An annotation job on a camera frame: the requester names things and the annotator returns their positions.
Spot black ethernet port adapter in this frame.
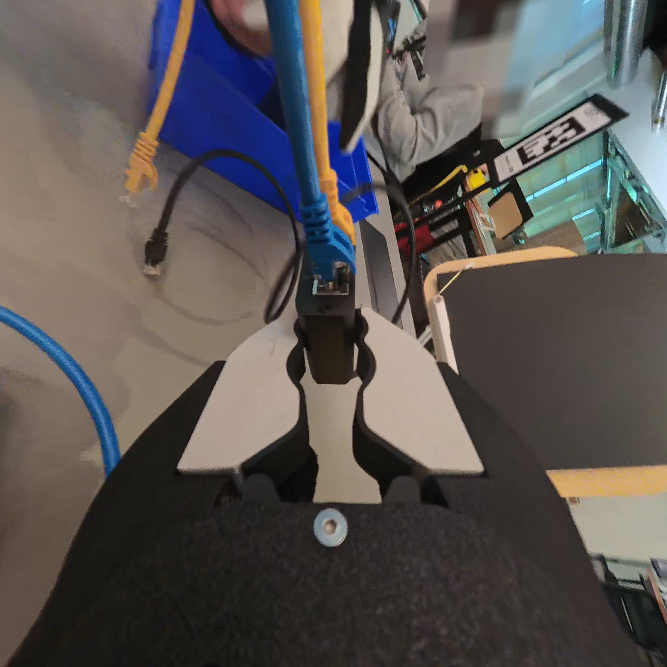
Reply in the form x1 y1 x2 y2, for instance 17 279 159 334
294 263 368 386

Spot black ethernet cable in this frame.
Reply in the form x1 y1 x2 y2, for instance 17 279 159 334
142 149 420 326

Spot person's left hand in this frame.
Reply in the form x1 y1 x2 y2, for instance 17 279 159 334
209 0 276 57

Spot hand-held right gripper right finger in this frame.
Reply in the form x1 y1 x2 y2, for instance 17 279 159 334
353 313 485 503

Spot blue plastic bin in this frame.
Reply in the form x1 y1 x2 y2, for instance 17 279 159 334
146 0 380 226

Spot silver ventilation duct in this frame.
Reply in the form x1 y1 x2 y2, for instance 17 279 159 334
603 0 667 92

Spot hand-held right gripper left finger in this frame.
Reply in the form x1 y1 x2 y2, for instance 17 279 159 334
178 313 315 503

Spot blue ethernet cable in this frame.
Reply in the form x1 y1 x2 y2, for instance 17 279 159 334
0 0 359 478

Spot orange ethernet cable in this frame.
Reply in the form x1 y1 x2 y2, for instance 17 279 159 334
123 0 357 247

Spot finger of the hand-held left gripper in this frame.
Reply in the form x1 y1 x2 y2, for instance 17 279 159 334
311 0 395 157

